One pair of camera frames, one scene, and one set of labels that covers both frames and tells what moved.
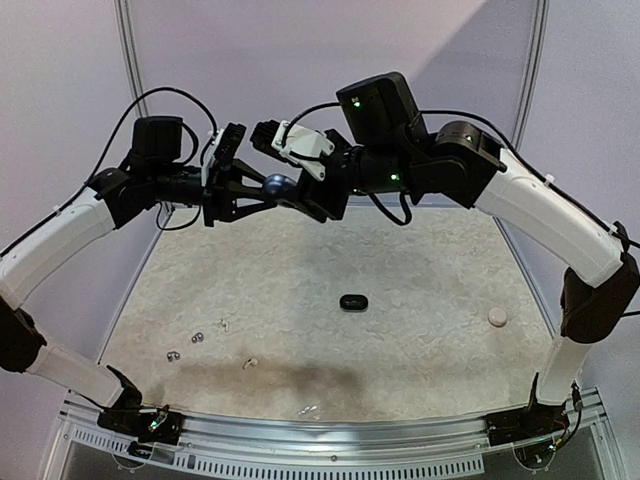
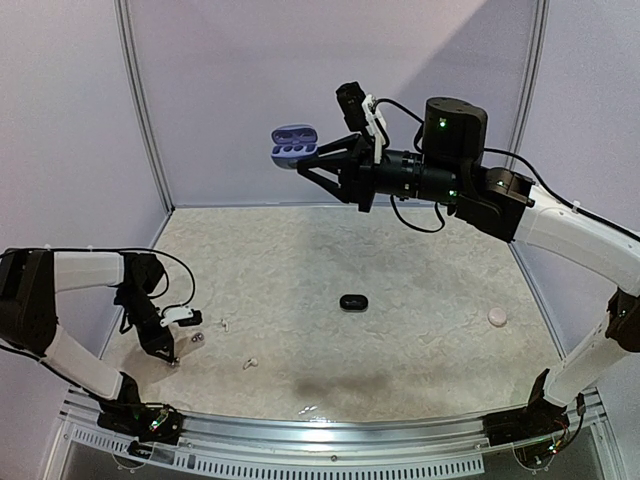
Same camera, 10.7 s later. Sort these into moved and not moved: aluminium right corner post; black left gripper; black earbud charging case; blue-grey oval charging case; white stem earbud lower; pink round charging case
Moved: blue-grey oval charging case; black left gripper
Not moved: white stem earbud lower; pink round charging case; aluminium right corner post; black earbud charging case
